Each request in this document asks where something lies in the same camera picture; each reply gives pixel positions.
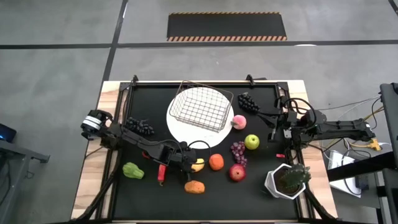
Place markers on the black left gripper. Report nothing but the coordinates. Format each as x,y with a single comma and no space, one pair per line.
187,155

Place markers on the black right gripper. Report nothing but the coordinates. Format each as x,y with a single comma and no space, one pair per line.
281,124

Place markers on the yellow orange mango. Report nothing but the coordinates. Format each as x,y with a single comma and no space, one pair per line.
199,168

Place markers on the black grape bunch green stem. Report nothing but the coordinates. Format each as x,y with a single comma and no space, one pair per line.
248,103

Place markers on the orange fruit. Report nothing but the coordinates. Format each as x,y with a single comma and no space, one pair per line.
216,162

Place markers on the green apple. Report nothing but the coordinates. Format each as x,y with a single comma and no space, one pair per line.
252,142

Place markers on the pink peach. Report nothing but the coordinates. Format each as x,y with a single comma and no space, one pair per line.
239,122

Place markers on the red chili pepper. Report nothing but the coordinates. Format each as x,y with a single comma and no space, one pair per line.
161,172

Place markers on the red pomegranate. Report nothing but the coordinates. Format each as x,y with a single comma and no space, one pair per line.
237,173

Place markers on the green bell pepper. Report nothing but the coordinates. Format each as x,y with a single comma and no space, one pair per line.
133,171

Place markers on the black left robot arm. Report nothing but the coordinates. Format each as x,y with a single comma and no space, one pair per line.
140,143

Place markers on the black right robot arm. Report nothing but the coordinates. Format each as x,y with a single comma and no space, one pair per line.
342,129

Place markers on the orange bread piece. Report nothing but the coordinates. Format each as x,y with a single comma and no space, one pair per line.
194,187

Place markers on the white round plate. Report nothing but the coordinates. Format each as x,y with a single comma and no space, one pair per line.
186,137

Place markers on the small red plastic piece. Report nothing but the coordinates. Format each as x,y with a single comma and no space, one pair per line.
280,155

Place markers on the red grape bunch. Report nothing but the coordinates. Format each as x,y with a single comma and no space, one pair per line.
238,151

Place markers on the green cactus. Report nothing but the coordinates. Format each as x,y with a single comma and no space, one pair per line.
293,177

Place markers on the potted green plant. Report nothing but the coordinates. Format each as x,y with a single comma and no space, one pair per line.
270,183

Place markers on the white box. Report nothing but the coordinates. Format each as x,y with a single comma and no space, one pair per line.
337,158

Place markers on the black metal bar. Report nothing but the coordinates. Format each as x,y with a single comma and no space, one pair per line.
357,166

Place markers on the black hazard-striped floor mat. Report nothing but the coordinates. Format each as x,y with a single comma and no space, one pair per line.
227,26

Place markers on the yellow power splitter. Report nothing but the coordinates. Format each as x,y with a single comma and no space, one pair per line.
374,144

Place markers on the black equipment cabinet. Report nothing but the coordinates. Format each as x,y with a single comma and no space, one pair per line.
390,118

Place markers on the grey side desk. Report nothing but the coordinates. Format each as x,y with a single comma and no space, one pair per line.
12,152

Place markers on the blue-lit dark device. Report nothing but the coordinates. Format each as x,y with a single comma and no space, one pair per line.
7,133

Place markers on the black frame clamp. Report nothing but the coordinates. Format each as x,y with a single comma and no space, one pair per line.
250,79
134,80

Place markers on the black metal table frame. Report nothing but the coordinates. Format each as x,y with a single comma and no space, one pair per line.
149,83

